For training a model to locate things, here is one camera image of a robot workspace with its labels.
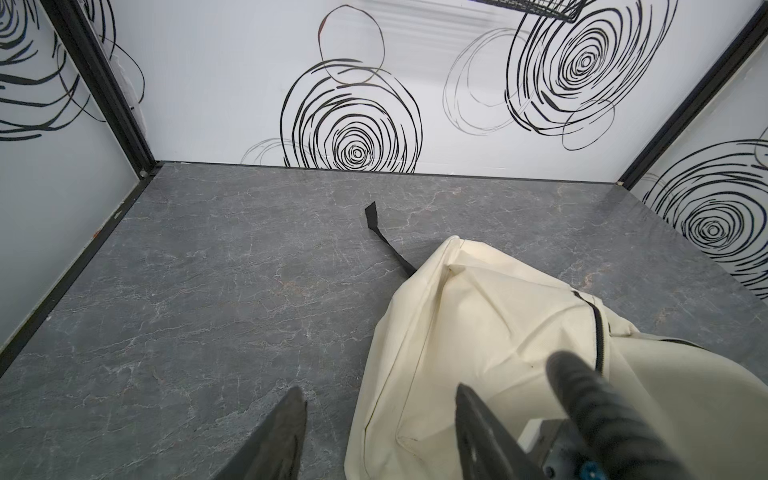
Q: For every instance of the black wire basket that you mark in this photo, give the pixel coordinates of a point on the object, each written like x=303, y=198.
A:
x=563, y=10

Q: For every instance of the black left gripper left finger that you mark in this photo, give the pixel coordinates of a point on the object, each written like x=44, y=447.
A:
x=274, y=449

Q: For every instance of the cream canvas backpack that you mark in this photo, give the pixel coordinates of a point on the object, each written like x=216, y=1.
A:
x=473, y=315

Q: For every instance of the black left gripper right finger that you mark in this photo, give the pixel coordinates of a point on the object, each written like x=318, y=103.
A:
x=486, y=449

